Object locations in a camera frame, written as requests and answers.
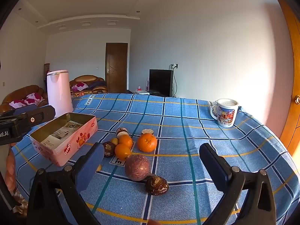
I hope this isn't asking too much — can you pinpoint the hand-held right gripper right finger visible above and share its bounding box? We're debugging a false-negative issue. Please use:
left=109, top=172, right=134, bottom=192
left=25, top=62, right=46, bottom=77
left=199, top=143, right=277, bottom=225

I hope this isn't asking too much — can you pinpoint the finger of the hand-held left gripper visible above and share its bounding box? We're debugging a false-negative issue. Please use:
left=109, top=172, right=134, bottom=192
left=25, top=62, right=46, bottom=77
left=14, top=113, right=45, bottom=134
left=0, top=105, right=56, bottom=122

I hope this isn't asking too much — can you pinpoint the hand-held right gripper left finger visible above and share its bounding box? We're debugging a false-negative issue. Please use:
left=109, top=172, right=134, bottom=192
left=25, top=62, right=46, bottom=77
left=27, top=142, right=105, bottom=225

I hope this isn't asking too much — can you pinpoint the pink tin box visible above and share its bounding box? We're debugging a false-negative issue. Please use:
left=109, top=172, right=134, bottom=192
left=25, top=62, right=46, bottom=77
left=30, top=112, right=98, bottom=167

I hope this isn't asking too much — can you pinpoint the small orange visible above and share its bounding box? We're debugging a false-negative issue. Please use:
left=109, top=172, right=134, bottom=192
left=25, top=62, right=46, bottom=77
left=119, top=134, right=134, bottom=149
left=114, top=143, right=132, bottom=161

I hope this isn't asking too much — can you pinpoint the purple passion fruit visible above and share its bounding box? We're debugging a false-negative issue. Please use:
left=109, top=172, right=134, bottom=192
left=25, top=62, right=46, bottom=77
left=124, top=155, right=150, bottom=182

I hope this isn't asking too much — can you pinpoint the large orange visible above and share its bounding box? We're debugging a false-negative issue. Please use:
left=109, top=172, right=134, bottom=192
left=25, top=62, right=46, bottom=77
left=136, top=133, right=158, bottom=152

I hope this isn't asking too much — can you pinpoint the white pink floral pillow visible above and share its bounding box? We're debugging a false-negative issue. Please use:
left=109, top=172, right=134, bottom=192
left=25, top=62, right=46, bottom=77
left=25, top=92, right=45, bottom=105
left=71, top=82, right=89, bottom=92
left=9, top=100, right=26, bottom=108

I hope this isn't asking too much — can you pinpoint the brown leather sofa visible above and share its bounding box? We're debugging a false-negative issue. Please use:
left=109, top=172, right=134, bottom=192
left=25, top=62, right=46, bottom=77
left=0, top=85, right=48, bottom=113

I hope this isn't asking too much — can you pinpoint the pink electric kettle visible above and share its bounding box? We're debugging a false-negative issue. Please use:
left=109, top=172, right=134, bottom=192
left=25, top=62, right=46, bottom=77
left=46, top=70, right=74, bottom=113

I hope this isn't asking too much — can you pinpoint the printed white mug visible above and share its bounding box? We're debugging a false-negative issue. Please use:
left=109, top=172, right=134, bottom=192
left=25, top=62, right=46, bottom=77
left=210, top=98, right=239, bottom=128

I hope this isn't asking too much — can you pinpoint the blue plaid tablecloth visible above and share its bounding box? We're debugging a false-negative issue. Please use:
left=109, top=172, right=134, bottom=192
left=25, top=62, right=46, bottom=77
left=10, top=93, right=298, bottom=225

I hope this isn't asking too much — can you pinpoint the brown leather armchair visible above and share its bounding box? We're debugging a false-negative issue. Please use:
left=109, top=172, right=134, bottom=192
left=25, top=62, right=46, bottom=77
left=70, top=75, right=108, bottom=96

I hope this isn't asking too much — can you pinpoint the dark brown wooden door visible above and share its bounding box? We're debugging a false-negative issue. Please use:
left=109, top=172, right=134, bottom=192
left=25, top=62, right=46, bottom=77
left=105, top=43, right=128, bottom=94

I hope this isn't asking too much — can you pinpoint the black television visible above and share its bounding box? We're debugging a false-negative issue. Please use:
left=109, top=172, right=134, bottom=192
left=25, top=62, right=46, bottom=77
left=149, top=69, right=174, bottom=97

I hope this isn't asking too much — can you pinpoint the light wooden door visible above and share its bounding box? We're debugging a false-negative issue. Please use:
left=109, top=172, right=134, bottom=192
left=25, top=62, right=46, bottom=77
left=274, top=0, right=300, bottom=156

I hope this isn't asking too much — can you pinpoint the black power cable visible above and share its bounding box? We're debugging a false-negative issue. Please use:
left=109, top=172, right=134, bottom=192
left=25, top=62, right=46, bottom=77
left=172, top=69, right=178, bottom=97

